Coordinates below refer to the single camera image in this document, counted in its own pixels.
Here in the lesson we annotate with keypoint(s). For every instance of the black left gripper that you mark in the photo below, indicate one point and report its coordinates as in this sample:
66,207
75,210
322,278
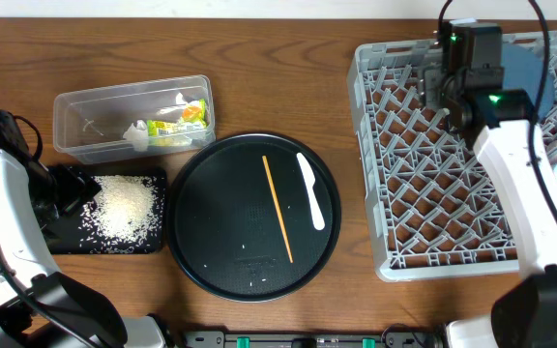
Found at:
75,188

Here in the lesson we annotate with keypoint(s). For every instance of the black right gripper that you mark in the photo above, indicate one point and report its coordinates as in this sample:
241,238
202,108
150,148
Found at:
429,80

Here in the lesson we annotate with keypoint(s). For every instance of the blue plate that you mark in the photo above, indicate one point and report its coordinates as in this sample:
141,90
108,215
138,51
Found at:
523,70

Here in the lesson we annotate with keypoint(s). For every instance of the pile of white rice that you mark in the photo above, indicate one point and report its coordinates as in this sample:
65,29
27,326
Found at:
123,216

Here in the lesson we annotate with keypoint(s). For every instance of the white paper napkin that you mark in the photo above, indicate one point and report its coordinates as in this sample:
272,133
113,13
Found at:
138,136

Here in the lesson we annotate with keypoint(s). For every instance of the green yellow snack wrapper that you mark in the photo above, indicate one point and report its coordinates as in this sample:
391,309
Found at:
180,132

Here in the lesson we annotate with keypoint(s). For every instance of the wooden chopstick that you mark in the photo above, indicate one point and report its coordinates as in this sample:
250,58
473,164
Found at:
277,208

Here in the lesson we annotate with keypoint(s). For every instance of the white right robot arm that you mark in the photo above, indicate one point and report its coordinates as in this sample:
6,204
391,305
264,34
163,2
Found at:
496,110

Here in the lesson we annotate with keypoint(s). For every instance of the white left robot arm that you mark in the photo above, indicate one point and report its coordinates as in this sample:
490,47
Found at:
22,242

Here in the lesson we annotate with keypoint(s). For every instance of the grey dishwasher rack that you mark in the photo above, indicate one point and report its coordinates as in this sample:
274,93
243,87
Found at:
432,210

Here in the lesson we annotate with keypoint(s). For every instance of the black rectangular tray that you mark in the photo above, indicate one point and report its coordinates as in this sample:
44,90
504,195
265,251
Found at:
62,235

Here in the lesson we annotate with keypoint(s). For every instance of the clear plastic bin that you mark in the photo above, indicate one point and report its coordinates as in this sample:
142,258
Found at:
89,124

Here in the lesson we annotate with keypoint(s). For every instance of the white plastic knife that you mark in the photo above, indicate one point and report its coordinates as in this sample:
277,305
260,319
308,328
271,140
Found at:
309,179

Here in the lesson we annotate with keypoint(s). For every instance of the round black tray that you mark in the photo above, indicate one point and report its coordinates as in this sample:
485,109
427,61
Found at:
221,223

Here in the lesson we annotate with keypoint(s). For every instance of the black rail with green clips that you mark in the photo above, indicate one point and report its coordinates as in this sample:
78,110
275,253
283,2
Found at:
402,338

